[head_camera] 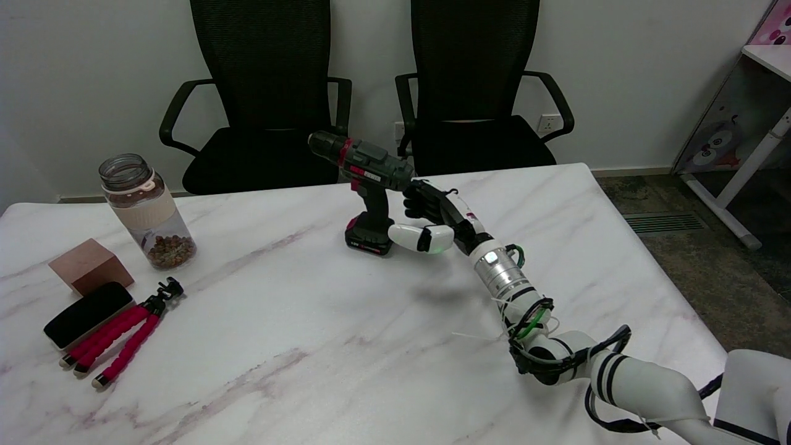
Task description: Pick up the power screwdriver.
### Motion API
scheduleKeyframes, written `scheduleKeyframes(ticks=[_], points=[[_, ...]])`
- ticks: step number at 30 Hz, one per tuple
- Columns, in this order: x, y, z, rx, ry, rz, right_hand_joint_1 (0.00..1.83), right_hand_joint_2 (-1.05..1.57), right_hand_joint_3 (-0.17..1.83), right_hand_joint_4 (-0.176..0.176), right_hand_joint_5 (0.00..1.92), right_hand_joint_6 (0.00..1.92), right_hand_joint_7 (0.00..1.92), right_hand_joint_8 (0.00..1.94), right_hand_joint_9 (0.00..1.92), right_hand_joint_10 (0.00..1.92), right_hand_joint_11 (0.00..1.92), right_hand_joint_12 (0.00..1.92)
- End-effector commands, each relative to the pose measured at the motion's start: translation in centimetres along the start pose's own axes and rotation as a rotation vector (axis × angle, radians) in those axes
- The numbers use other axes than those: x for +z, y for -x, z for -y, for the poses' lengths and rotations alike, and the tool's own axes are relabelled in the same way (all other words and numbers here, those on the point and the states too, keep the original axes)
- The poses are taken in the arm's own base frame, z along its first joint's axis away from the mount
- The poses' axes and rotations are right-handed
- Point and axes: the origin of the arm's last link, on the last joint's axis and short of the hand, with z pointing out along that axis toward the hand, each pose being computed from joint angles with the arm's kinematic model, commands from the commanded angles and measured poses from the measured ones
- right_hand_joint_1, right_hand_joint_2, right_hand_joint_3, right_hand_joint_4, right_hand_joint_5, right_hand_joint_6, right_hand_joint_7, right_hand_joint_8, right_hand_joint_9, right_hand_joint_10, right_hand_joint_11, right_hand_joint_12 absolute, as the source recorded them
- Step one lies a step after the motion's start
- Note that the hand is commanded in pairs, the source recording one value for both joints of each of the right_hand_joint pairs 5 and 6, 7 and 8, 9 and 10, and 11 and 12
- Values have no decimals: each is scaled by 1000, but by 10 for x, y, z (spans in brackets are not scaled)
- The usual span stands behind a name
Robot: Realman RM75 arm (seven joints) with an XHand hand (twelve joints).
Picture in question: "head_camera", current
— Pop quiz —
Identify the dark green power screwdriver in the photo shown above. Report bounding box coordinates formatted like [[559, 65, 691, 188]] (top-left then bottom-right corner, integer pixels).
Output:
[[307, 130, 416, 256]]

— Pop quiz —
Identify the black mesh office chair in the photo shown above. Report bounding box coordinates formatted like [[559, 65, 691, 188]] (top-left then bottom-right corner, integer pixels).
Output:
[[394, 0, 575, 177], [159, 0, 353, 195]]

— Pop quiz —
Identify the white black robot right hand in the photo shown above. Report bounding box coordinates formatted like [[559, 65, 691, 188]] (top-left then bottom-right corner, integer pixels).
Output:
[[388, 179, 495, 254]]

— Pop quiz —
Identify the clear jar with nuts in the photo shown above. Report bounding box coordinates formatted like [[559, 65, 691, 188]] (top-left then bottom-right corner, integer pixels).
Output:
[[99, 153, 197, 270]]

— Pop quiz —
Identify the white desk with cartoon panel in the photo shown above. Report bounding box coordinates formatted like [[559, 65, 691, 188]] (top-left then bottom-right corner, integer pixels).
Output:
[[672, 43, 791, 251]]

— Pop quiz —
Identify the brown wooden block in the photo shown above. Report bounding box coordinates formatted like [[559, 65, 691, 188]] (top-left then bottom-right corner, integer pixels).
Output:
[[48, 239, 135, 296]]

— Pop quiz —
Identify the pink picture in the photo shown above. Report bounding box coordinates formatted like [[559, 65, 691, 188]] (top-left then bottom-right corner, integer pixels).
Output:
[[749, 0, 791, 46]]

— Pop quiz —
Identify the red flexible mini tripod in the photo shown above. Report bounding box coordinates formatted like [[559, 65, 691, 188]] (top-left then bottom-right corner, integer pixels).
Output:
[[59, 277, 185, 390]]

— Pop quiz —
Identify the dark floor vent grille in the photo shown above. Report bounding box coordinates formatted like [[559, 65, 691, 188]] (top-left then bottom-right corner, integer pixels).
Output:
[[623, 212, 705, 234]]

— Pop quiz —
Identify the black whiteboard eraser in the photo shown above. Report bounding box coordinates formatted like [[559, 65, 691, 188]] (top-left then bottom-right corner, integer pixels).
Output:
[[43, 282, 135, 351]]

